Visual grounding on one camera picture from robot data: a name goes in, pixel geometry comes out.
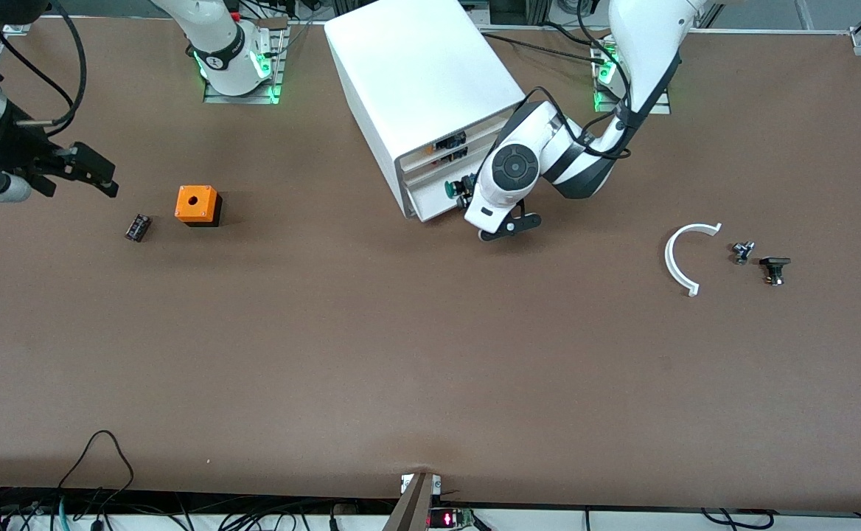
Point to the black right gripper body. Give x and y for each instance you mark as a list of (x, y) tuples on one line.
[(14, 150)]

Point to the green push button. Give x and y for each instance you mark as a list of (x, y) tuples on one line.
[(449, 189)]

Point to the white plastic drawer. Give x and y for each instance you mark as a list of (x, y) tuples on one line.
[(412, 164), (412, 178), (434, 199)]

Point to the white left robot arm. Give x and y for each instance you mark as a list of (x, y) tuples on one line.
[(652, 44)]

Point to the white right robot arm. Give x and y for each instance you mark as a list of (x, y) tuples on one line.
[(217, 29)]

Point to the white drawer cabinet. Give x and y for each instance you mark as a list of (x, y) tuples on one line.
[(416, 74)]

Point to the black button part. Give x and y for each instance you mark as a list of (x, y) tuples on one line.
[(774, 269)]

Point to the small black connector block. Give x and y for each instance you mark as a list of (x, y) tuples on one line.
[(138, 227)]

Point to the orange and black box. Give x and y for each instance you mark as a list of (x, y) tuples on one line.
[(196, 203)]

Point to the white curved plastic piece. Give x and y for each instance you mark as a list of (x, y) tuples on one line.
[(670, 258)]

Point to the small silver metal part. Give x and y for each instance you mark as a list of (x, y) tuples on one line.
[(741, 253)]

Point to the circuit board red display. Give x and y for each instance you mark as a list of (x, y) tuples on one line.
[(449, 518)]

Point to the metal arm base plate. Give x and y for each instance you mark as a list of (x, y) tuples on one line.
[(242, 98), (604, 99)]

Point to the grey camera stand post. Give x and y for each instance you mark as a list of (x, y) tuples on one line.
[(412, 509)]

